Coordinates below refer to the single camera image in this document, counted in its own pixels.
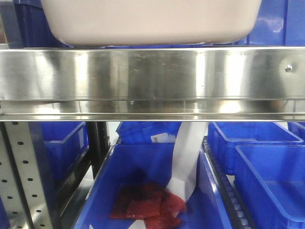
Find white lidded plastic bin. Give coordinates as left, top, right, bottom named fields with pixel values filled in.
left=41, top=0, right=261, bottom=47

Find blue bin lower centre back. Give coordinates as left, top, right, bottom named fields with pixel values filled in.
left=116, top=121, right=181, bottom=145

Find blue bin with red bags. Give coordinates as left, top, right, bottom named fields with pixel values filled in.
left=74, top=144, right=232, bottom=229

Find blue bin lower right back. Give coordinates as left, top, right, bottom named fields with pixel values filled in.
left=207, top=122, right=304, bottom=175

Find blue bin lower left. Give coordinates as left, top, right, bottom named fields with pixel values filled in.
left=41, top=121, right=90, bottom=181

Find blue bin lower right front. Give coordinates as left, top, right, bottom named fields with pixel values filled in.
left=234, top=145, right=305, bottom=229

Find blue bin upper left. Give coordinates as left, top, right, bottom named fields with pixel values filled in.
left=14, top=0, right=68, bottom=48

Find blue bin upper right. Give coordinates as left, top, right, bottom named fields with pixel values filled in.
left=238, top=0, right=305, bottom=47

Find white paper strip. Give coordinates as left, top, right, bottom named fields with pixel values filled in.
left=166, top=122, right=208, bottom=201

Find black roller track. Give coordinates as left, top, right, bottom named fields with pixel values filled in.
left=203, top=136, right=256, bottom=229

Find stainless steel shelf rail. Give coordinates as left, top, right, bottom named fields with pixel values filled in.
left=0, top=47, right=305, bottom=121

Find perforated steel shelf post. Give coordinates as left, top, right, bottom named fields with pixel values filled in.
left=0, top=122, right=61, bottom=229

